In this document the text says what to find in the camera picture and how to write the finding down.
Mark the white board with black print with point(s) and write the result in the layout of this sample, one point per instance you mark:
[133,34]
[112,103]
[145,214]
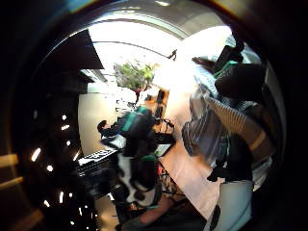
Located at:
[96,156]

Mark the tablet with light screen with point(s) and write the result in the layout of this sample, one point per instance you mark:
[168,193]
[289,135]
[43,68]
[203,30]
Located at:
[162,149]

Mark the green potted plant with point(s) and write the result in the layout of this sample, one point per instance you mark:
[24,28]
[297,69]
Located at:
[134,76]

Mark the beige ribbed cloth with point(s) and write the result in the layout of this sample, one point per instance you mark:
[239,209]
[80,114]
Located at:
[239,123]

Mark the black stand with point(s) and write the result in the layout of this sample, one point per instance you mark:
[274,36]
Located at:
[173,54]

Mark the white cube with black markers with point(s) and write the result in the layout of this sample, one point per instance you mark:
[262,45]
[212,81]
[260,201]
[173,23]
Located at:
[128,174]

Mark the grey white striped cloth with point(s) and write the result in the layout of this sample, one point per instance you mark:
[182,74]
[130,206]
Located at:
[205,134]

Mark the black keyboard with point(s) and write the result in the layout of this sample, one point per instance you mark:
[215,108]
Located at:
[164,138]

